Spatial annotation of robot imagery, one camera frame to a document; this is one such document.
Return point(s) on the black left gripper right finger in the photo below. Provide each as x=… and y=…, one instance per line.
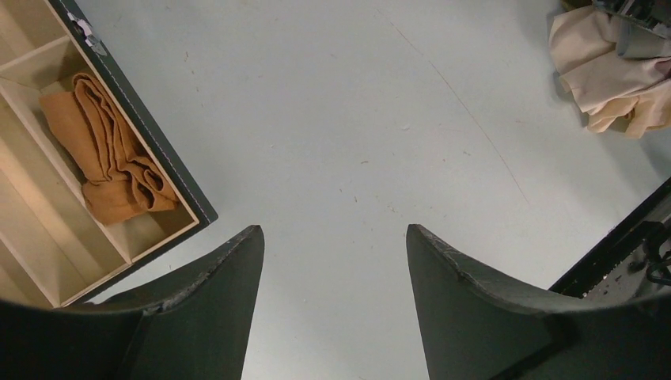
x=479, y=323

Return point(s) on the beige crumpled underwear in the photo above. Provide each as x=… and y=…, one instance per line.
x=582, y=45

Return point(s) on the black divided storage box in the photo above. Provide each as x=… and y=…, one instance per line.
x=54, y=252

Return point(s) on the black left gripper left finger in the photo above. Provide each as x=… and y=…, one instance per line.
x=192, y=323

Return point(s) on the orange-brown underwear with cream waistband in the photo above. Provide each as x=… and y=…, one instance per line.
x=121, y=179

